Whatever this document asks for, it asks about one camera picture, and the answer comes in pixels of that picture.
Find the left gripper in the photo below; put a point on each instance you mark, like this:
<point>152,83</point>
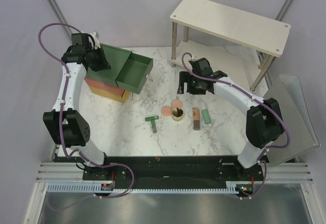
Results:
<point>104,64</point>

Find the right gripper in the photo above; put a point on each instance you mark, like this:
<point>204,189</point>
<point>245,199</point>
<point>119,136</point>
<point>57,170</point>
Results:
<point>186,77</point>

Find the brown foundation bottle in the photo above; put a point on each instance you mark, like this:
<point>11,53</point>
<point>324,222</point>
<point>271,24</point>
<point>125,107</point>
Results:
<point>196,118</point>

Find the mint green tube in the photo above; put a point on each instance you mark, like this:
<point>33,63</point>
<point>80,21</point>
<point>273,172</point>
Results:
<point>206,116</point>

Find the green top drawer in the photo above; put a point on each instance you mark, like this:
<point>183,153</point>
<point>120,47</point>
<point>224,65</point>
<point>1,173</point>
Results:
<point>133,74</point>

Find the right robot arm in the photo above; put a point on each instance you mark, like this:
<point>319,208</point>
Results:
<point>264,123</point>

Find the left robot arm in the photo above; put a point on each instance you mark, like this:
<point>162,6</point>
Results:
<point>66,125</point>

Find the orange powder puff back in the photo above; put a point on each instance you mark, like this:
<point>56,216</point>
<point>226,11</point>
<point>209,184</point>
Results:
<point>177,103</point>

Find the orange powder puff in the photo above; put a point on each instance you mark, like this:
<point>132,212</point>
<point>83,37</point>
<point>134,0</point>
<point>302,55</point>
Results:
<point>177,103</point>
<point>166,111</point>

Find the gold round jar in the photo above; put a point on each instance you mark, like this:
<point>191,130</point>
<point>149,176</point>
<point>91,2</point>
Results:
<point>177,114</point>

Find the orange powder puff front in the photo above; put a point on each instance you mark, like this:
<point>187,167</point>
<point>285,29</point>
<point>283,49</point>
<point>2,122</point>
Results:
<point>166,111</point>

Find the three-colour drawer cabinet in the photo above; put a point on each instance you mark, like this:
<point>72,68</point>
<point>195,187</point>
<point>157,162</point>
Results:
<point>103,83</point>

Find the green lip balm horizontal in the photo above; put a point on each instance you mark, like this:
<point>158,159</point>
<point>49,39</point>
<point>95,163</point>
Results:
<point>152,118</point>

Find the green lip balm vertical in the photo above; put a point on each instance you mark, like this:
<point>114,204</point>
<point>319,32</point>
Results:
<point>154,129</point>

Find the yellow bottom drawer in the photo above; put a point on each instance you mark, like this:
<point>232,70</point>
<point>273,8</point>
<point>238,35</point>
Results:
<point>125,96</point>

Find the white two-tier shelf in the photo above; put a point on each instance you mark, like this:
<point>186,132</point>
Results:
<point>253,31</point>

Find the grey metal box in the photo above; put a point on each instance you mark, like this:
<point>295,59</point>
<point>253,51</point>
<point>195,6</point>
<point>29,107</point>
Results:
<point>287,90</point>

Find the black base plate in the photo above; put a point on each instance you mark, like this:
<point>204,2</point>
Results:
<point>174,171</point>

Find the white cable duct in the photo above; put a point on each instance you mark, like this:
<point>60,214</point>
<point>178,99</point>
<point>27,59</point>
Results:
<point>230,188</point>

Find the aluminium rail frame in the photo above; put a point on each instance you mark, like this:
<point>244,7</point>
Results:
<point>281,174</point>

